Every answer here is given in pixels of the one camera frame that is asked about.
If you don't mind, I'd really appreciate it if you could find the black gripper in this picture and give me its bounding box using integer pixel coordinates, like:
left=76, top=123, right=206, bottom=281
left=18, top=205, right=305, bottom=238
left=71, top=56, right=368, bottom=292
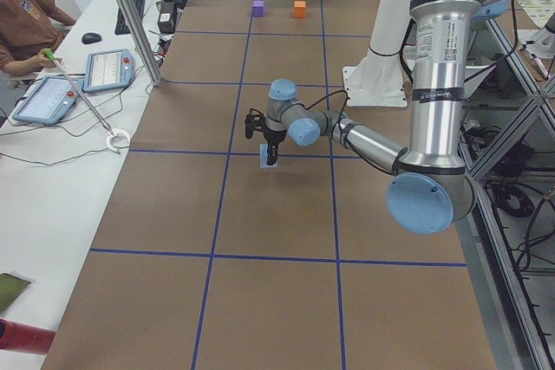
left=245, top=108, right=285, bottom=165

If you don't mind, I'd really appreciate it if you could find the orange foam block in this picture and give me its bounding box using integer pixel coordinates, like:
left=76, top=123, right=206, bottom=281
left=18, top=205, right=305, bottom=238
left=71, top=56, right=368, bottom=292
left=293, top=0, right=306, bottom=19

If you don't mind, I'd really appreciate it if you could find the near blue teach pendant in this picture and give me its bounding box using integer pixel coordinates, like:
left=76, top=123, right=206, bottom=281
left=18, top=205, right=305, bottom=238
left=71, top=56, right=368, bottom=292
left=12, top=75, right=78, bottom=125

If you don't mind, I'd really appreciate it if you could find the person in brown shirt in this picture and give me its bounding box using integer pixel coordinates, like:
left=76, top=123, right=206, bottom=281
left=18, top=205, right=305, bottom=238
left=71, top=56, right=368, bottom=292
left=1, top=0, right=76, bottom=76

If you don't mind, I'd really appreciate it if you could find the light blue foam block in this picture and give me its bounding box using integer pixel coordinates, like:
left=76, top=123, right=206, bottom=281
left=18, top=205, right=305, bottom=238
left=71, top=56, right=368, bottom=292
left=259, top=143, right=278, bottom=168

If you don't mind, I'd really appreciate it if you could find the black power adapter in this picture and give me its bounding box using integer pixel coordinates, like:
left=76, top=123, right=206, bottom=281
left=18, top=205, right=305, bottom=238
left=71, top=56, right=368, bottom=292
left=157, top=2, right=177, bottom=34

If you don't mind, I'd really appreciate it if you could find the aluminium frame post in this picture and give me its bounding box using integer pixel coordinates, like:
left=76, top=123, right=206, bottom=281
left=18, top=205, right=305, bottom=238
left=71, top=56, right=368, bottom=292
left=116, top=0, right=161, bottom=87

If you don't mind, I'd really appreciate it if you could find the purple foam block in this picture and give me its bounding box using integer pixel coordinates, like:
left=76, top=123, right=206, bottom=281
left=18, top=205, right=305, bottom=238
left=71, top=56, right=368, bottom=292
left=251, top=0, right=264, bottom=17

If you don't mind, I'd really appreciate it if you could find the black keyboard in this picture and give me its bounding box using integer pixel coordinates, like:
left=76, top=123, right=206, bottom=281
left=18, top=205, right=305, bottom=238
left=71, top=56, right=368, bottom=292
left=114, top=0, right=147, bottom=36

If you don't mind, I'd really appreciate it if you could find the black computer mouse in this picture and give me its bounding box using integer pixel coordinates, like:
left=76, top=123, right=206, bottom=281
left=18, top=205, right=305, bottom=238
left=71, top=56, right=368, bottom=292
left=82, top=32, right=102, bottom=45

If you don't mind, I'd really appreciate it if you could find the white tape ring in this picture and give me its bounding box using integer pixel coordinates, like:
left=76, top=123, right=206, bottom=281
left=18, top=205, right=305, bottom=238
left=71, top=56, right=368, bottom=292
left=106, top=128, right=131, bottom=156

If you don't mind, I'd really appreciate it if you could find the far blue teach pendant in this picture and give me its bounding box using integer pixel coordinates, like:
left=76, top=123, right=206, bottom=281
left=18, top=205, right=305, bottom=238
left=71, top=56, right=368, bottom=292
left=82, top=49, right=134, bottom=93

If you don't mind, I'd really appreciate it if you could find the metal reach stick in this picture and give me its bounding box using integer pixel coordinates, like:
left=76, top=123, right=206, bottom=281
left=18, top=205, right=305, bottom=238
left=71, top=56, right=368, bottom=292
left=42, top=49, right=115, bottom=137

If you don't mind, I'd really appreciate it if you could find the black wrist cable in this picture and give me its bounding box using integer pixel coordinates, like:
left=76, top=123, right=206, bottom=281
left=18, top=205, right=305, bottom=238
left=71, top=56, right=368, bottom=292
left=303, top=89, right=351, bottom=128

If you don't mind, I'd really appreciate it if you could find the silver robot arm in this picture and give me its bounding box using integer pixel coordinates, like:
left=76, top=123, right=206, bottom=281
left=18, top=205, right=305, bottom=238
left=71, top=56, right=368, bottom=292
left=245, top=0, right=510, bottom=234

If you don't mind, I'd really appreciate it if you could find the red cylinder bottle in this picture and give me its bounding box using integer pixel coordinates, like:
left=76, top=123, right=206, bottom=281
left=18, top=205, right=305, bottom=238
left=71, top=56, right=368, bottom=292
left=1, top=319, right=56, bottom=355

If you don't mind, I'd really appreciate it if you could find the blue teach pendant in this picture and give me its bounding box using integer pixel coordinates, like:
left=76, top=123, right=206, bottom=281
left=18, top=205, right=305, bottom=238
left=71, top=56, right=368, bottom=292
left=12, top=75, right=78, bottom=125
left=82, top=49, right=134, bottom=93

